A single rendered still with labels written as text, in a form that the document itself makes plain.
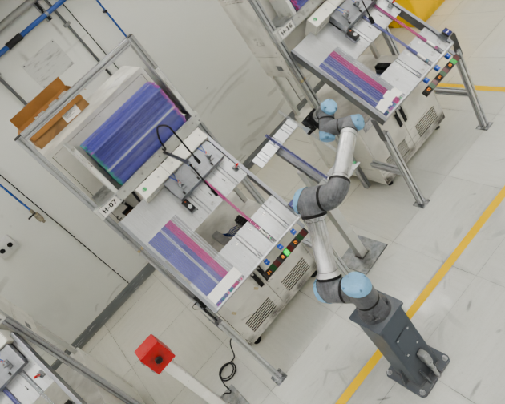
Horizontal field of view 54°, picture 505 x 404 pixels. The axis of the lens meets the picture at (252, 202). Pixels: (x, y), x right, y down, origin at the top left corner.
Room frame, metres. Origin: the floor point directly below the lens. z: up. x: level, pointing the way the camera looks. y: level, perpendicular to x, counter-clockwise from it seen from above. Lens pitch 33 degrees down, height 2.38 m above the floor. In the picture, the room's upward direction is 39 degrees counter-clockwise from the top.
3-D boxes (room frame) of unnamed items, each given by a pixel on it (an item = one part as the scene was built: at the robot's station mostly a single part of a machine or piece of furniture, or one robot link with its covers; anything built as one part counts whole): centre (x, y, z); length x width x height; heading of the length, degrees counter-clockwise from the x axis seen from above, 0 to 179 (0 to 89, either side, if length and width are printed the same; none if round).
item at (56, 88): (2.86, 0.43, 1.82); 0.68 x 0.30 x 0.20; 105
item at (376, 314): (1.51, -0.12, 0.60); 0.15 x 0.15 x 0.10
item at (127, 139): (2.60, 0.25, 1.52); 0.51 x 0.13 x 0.27; 105
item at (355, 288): (1.51, -0.11, 0.72); 0.13 x 0.12 x 0.14; 42
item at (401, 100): (2.90, -1.13, 0.65); 1.01 x 0.73 x 1.29; 15
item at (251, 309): (2.70, 0.34, 0.31); 0.70 x 0.65 x 0.62; 105
